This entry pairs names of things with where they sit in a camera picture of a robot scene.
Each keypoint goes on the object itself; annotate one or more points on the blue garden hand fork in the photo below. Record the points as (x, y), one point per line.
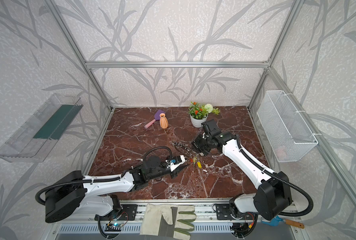
(277, 220)

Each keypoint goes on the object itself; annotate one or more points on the white wire mesh basket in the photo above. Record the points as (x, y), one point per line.
(288, 133)

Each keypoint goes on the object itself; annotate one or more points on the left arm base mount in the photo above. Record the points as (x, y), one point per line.
(123, 213)

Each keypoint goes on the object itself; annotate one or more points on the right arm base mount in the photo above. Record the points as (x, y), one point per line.
(223, 212)

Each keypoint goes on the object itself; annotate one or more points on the white pot artificial plant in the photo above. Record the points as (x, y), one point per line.
(199, 113)

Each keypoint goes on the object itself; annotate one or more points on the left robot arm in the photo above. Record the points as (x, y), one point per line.
(76, 194)

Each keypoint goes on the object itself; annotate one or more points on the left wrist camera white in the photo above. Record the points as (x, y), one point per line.
(175, 162)

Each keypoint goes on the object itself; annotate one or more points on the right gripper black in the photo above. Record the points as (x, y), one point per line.
(202, 144)

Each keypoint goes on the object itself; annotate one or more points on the beige green work glove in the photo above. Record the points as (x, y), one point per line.
(167, 220)

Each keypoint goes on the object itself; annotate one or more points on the orange ribbed vase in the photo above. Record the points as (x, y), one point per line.
(163, 121)

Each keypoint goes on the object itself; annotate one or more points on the clear plastic wall shelf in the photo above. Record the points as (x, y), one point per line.
(36, 138)

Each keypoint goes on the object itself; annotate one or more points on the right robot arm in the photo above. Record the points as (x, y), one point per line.
(273, 194)

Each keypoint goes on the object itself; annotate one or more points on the left circuit board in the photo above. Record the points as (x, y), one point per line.
(114, 227)

